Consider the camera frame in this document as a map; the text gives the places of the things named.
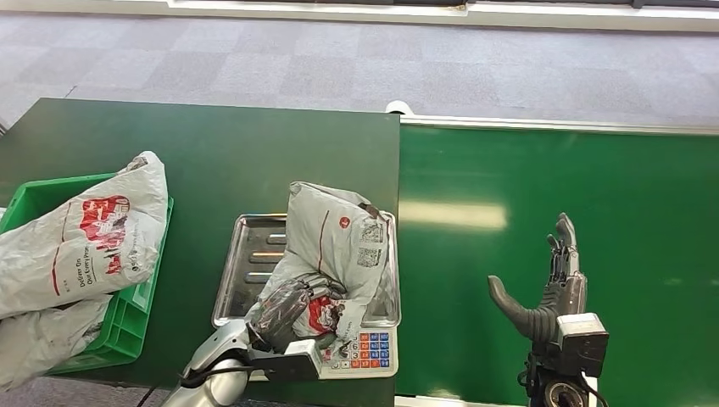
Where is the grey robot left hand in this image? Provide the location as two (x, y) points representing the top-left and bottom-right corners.
(249, 272), (350, 354)

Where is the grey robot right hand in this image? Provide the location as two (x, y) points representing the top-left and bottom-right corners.
(487, 212), (588, 344)

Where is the grey plastic mailer package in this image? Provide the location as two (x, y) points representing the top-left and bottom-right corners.
(246, 181), (391, 362)

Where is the green plastic basket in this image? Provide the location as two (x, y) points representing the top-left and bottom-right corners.
(0, 172), (176, 376)

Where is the grey mailer package red print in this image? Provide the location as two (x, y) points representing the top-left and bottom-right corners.
(0, 150), (170, 321)

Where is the plain grey mailer package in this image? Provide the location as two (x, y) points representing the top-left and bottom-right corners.
(0, 294), (114, 392)

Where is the electronic scale with steel tray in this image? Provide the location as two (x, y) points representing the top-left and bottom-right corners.
(210, 211), (402, 382)

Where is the green conveyor belt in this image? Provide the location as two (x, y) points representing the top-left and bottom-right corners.
(393, 124), (719, 407)

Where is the dark green table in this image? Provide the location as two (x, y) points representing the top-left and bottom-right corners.
(0, 98), (402, 407)

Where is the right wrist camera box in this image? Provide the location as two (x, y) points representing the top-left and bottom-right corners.
(555, 312), (610, 379)

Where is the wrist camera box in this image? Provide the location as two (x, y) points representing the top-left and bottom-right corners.
(246, 337), (325, 384)
(555, 312), (610, 379)

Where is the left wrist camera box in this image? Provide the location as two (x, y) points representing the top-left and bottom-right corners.
(246, 337), (325, 384)

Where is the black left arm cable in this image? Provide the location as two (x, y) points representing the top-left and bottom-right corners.
(135, 364), (255, 407)

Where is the silver conveyor side rail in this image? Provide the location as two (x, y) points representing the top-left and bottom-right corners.
(399, 114), (719, 137)

